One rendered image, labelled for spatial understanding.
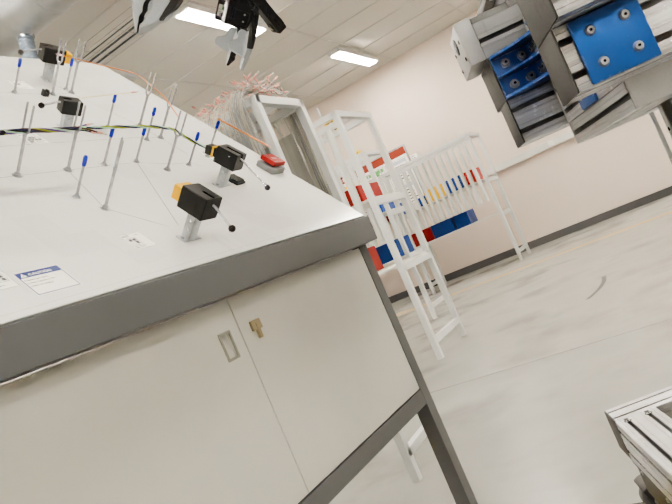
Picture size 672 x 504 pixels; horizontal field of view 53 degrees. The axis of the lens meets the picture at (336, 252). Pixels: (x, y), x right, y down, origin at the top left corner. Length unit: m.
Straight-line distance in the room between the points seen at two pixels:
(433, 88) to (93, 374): 9.12
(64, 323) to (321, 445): 0.60
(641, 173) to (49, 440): 8.90
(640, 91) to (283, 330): 0.78
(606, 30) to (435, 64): 9.04
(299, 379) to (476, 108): 8.56
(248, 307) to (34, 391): 0.47
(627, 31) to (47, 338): 0.85
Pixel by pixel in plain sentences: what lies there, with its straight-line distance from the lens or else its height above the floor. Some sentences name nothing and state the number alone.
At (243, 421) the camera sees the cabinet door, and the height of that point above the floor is 0.58.
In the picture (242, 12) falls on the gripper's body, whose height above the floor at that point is 1.41.
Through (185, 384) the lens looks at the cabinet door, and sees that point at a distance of 1.15.
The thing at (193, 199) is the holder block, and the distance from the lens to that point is 1.24.
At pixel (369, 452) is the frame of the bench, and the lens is 1.50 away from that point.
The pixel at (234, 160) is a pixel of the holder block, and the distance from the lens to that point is 1.54.
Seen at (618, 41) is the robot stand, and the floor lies 0.89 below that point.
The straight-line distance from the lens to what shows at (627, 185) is 9.49.
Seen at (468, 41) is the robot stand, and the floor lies 1.07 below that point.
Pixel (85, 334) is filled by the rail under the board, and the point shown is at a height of 0.82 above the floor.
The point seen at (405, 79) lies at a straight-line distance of 10.08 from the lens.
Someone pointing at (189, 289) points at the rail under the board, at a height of 0.83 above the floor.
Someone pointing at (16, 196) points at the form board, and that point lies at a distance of 1.29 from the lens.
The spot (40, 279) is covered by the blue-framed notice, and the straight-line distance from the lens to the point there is 1.06.
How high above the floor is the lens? 0.76
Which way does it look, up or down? 2 degrees up
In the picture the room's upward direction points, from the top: 23 degrees counter-clockwise
